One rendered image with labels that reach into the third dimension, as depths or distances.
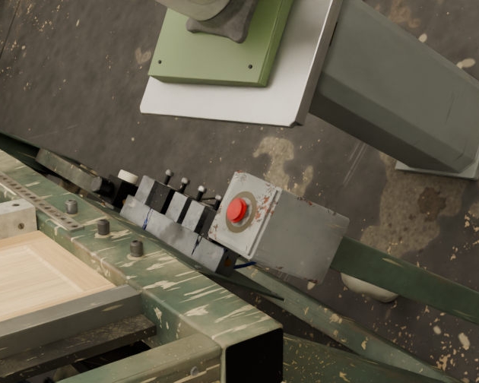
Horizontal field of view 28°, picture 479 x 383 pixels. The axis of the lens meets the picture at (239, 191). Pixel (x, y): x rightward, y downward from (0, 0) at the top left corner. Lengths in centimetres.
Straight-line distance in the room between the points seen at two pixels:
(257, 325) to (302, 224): 18
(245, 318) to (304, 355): 12
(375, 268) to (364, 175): 96
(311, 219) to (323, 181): 122
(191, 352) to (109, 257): 39
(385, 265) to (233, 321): 31
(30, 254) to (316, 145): 112
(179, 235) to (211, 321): 38
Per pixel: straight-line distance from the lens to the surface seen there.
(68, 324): 162
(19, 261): 189
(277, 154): 288
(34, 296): 175
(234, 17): 189
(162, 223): 195
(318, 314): 235
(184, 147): 323
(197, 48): 198
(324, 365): 165
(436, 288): 182
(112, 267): 175
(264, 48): 184
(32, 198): 210
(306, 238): 151
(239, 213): 146
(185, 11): 187
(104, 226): 188
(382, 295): 240
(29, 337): 160
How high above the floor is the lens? 190
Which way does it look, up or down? 40 degrees down
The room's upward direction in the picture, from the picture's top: 67 degrees counter-clockwise
